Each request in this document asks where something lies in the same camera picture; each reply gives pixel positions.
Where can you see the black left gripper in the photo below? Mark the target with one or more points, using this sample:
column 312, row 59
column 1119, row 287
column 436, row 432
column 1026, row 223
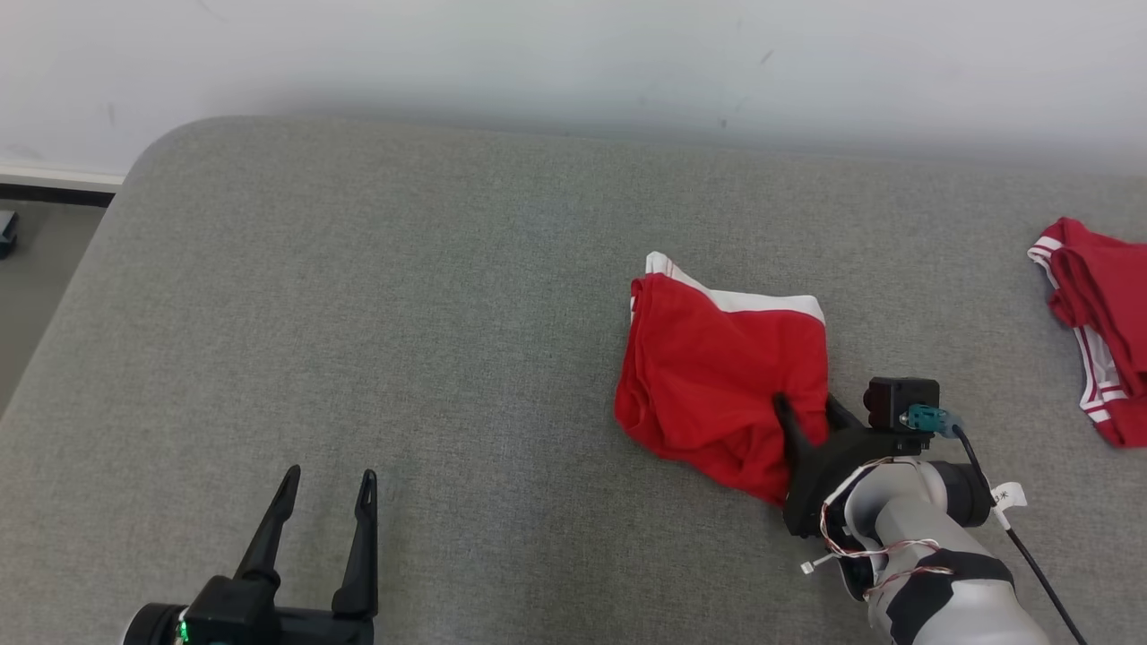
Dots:
column 323, row 629

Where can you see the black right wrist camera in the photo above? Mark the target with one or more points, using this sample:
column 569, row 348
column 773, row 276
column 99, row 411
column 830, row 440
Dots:
column 896, row 399

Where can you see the white baseboard strip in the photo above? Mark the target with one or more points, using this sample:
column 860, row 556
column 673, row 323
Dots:
column 54, row 179

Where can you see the dark grey floor object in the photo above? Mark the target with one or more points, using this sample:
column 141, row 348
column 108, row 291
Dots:
column 7, row 235

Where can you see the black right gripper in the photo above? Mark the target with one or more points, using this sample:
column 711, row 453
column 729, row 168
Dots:
column 833, row 466

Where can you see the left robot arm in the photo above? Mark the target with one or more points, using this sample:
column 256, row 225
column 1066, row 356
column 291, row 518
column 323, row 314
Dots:
column 152, row 627

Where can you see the red basketball shorts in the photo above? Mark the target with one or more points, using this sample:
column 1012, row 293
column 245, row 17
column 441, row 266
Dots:
column 708, row 376

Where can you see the red basketball jersey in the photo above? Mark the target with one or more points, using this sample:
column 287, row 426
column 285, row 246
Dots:
column 1107, row 305

